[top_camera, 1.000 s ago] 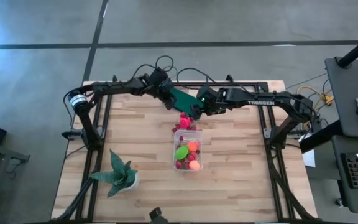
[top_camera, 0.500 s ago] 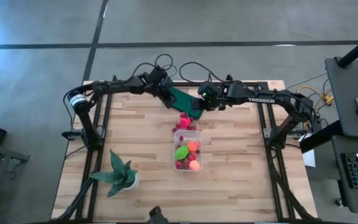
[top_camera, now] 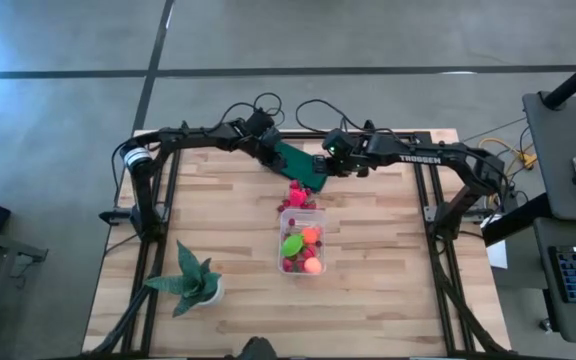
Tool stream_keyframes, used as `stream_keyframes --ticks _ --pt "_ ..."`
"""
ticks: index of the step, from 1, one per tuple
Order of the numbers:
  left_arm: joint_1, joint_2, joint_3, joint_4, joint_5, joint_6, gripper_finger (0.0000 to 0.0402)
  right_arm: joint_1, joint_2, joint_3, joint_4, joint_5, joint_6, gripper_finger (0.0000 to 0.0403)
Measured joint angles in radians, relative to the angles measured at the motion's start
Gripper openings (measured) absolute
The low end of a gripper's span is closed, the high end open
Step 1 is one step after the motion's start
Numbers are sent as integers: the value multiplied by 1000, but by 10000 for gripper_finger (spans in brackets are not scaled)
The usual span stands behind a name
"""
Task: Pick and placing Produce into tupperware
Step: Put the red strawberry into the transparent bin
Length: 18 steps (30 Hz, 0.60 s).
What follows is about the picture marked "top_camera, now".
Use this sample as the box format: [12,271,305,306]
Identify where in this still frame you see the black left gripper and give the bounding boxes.
[232,110,289,174]

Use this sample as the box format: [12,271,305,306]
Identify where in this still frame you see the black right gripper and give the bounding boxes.
[312,128,377,177]

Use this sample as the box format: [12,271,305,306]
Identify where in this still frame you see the dark green container lid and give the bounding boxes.
[273,140,330,193]

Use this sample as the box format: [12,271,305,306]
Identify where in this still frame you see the bright pink toy fruit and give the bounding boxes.
[287,187,309,208]

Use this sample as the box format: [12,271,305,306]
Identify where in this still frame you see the clear plastic tupperware container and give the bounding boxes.
[278,208,328,277]

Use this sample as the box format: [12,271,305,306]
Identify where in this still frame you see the green toy lime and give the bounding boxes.
[280,233,305,258]

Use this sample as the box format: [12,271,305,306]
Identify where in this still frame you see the green plant in white pot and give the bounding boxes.
[143,239,225,319]

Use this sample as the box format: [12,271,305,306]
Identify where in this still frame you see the person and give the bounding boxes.
[237,335,279,360]

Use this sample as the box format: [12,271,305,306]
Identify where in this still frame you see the white paper sheet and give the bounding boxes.
[485,239,510,271]

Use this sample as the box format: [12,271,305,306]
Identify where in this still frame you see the grey side desk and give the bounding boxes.
[521,91,576,224]

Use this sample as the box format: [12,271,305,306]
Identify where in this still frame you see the black round pole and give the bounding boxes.
[541,45,576,110]

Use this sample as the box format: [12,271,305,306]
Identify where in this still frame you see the grey keyboard desk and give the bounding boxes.
[532,218,576,347]

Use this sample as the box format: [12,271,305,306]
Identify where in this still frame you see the black aluminium table frame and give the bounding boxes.
[80,118,514,359]

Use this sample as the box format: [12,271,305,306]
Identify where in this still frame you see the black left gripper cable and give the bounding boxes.
[212,92,285,132]

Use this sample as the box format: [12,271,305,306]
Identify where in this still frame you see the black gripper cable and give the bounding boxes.
[295,98,369,134]
[212,92,285,132]

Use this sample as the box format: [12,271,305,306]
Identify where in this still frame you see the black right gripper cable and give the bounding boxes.
[295,98,369,134]

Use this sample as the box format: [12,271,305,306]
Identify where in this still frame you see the yellow floor cable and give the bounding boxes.
[476,137,538,199]

